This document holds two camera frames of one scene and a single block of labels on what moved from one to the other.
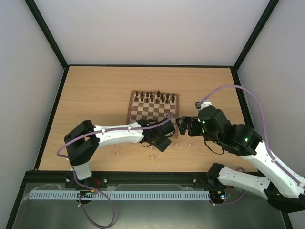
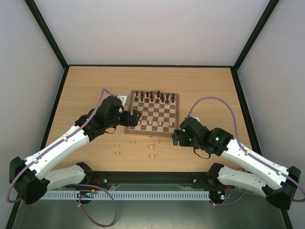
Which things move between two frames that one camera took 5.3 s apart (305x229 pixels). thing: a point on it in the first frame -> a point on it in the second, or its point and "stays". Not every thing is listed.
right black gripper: x=190 y=126 -> x=177 y=137
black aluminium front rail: x=122 y=177 stays
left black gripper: x=162 y=147 -> x=135 y=119
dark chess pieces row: x=157 y=98 stays
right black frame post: x=265 y=15 stays
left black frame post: x=48 y=33 stays
